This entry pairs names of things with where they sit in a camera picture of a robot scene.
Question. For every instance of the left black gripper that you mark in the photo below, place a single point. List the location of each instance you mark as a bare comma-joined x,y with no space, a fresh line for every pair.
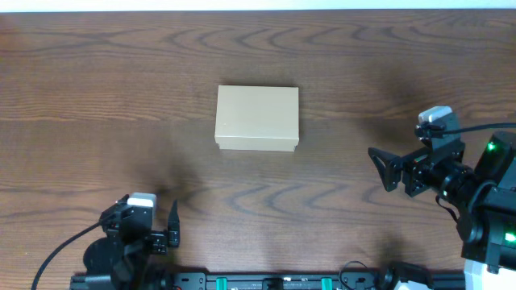
166,238

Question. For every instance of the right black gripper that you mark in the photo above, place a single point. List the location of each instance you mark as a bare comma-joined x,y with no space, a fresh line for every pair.
415,164

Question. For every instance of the cardboard box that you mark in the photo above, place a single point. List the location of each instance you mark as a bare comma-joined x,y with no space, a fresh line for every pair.
257,118

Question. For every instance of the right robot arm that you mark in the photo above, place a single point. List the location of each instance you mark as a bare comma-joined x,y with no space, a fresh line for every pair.
482,198

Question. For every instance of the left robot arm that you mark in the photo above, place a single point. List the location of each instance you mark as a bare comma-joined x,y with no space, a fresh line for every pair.
120,260

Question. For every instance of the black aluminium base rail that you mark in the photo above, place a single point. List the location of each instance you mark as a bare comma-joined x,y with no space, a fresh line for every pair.
396,276

